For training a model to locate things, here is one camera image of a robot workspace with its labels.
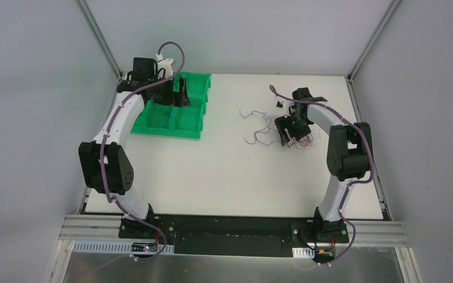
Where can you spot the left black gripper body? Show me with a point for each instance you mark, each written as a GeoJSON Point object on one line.
{"type": "Point", "coordinates": [180, 84]}

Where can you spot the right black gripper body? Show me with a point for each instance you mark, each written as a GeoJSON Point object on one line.
{"type": "Point", "coordinates": [289, 127]}

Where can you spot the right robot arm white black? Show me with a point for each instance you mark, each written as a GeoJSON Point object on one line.
{"type": "Point", "coordinates": [349, 158]}

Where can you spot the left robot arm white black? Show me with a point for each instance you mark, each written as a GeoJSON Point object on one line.
{"type": "Point", "coordinates": [105, 165]}

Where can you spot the green compartment tray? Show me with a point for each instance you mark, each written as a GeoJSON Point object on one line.
{"type": "Point", "coordinates": [184, 122]}

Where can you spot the right controller board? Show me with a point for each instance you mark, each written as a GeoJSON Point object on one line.
{"type": "Point", "coordinates": [324, 254]}

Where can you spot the controller board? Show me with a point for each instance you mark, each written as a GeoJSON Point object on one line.
{"type": "Point", "coordinates": [324, 254]}
{"type": "Point", "coordinates": [144, 247]}

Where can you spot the left controller board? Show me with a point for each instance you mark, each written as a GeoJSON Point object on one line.
{"type": "Point", "coordinates": [144, 247]}

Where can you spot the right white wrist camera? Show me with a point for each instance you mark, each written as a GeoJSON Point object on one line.
{"type": "Point", "coordinates": [285, 105]}

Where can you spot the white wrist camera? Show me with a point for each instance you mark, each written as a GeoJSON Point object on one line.
{"type": "Point", "coordinates": [285, 105]}
{"type": "Point", "coordinates": [164, 66]}

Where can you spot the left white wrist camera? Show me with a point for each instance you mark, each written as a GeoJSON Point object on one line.
{"type": "Point", "coordinates": [164, 66]}

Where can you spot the right white slotted duct piece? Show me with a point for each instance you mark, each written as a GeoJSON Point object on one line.
{"type": "Point", "coordinates": [306, 253]}

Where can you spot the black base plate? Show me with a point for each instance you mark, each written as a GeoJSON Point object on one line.
{"type": "Point", "coordinates": [232, 246]}

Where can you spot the aluminium frame rail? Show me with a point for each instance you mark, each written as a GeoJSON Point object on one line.
{"type": "Point", "coordinates": [177, 227]}

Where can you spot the white slotted cable duct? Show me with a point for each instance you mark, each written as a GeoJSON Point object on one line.
{"type": "Point", "coordinates": [115, 247]}

